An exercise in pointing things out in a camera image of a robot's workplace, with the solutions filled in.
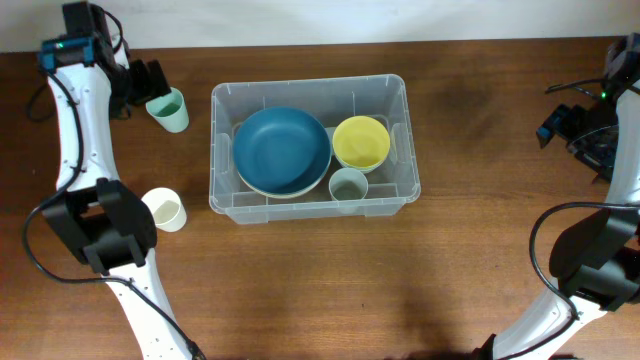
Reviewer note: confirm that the yellow small bowl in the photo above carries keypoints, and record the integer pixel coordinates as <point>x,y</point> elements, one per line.
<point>361,141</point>

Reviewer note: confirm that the grey translucent cup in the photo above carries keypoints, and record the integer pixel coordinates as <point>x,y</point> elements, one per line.
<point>348,184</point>

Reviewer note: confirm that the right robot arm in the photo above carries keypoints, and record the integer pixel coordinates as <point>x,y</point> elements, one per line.
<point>592,271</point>

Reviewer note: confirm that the mint green cup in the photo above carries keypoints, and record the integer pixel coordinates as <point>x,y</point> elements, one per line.
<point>170,111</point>

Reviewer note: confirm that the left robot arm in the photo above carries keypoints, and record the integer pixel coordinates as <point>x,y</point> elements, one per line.
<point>102,223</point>

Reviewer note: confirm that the mint green small bowl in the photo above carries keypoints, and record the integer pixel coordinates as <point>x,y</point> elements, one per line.
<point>364,170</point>

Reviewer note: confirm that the clear plastic storage bin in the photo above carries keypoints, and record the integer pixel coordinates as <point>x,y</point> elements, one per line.
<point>330,100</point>

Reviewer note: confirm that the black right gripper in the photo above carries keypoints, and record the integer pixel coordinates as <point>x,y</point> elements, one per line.
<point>561,123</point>

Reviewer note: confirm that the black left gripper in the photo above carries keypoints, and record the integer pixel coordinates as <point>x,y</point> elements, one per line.
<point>145,86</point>

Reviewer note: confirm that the cream cup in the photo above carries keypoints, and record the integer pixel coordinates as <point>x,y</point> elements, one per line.
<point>167,210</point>

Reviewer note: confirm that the dark blue bowl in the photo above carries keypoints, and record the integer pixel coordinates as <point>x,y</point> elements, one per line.
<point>281,149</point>

